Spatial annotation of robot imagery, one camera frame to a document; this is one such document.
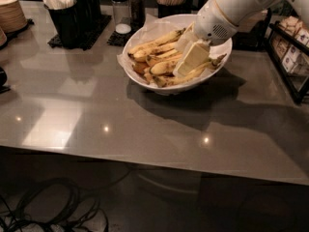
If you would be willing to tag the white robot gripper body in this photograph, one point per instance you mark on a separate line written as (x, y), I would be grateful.
(210, 23)

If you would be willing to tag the black rack with sachets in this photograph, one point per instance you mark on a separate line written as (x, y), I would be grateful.
(288, 48)

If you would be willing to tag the spotted banana with dark underside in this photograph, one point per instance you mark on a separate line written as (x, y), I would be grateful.
(163, 68)

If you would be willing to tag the pepper grinder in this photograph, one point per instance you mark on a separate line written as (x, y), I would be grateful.
(137, 12)

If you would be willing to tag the black grid mat left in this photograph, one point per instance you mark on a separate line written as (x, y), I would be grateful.
(88, 38)

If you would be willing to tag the white bowl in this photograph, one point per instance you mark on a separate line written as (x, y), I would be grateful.
(149, 58)

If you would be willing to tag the top spotted banana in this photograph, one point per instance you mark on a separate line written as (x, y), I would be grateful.
(165, 39)

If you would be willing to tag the black cup with white cutlery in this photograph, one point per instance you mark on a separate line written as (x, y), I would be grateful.
(64, 17)

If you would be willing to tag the orange-yellow middle banana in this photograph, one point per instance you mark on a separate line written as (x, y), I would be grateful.
(140, 67)

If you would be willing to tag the salt shaker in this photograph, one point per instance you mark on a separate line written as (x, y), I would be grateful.
(121, 16)

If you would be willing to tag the white paper bowl liner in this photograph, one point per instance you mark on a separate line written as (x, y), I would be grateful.
(160, 27)

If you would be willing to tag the black object left edge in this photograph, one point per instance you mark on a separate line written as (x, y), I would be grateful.
(3, 79)

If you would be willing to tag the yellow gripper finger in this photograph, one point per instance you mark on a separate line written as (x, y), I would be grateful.
(187, 37)
(193, 56)

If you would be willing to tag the black cup behind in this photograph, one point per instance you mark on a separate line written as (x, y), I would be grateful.
(88, 14)

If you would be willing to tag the black mat under shakers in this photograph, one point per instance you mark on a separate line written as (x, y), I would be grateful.
(120, 37)

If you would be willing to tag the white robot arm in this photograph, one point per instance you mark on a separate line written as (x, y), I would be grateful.
(239, 10)

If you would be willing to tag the front bottom banana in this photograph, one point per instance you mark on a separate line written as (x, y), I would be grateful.
(207, 68)

